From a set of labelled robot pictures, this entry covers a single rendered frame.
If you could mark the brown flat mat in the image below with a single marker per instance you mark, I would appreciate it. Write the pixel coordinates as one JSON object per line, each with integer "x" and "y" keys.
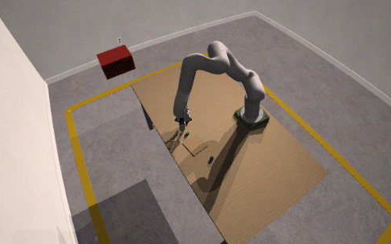
{"x": 195, "y": 144}

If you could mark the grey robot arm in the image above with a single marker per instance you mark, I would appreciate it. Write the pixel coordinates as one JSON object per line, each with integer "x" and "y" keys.
{"x": 218, "y": 63}

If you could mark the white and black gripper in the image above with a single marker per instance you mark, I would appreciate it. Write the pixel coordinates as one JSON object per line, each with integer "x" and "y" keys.
{"x": 186, "y": 118}

